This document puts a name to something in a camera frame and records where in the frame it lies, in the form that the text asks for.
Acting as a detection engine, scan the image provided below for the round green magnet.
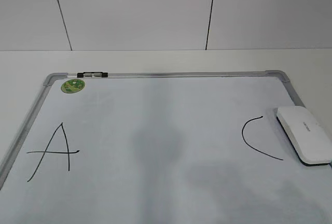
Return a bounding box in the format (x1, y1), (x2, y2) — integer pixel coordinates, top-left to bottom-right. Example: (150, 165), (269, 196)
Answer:
(61, 79), (85, 94)

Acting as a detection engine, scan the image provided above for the white board with grey frame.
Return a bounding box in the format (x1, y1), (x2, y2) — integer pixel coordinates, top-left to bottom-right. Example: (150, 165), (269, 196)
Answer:
(1, 71), (331, 223)

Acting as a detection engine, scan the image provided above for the white rectangular board eraser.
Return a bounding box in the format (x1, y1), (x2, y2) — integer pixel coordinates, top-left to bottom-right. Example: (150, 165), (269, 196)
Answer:
(276, 106), (331, 166)

